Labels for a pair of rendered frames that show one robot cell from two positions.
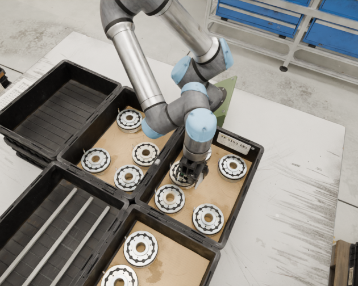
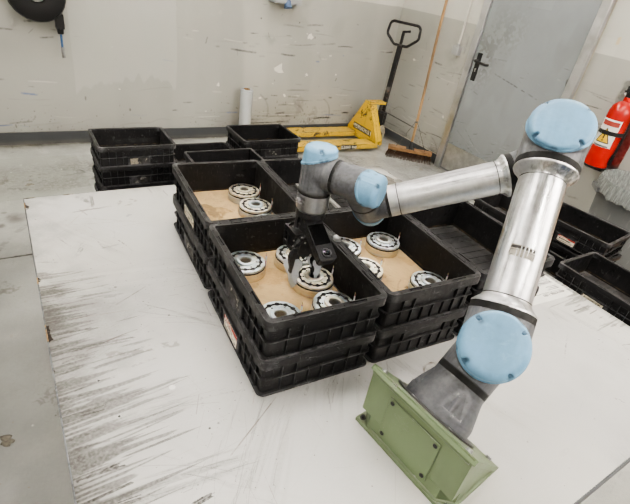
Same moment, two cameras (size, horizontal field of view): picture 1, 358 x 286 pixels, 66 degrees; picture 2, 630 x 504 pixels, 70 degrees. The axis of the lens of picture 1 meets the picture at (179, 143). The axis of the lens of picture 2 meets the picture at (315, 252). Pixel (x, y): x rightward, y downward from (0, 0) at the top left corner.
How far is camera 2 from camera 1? 1.30 m
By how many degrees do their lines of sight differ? 80
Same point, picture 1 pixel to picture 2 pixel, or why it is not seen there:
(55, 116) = (468, 253)
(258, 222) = (191, 361)
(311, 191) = (139, 471)
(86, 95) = not seen: hidden behind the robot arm
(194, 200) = (276, 277)
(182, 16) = (518, 200)
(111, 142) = (403, 266)
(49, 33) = not seen: outside the picture
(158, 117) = not seen: hidden behind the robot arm
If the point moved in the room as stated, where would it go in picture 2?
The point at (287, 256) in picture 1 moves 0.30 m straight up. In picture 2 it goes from (125, 354) to (115, 245)
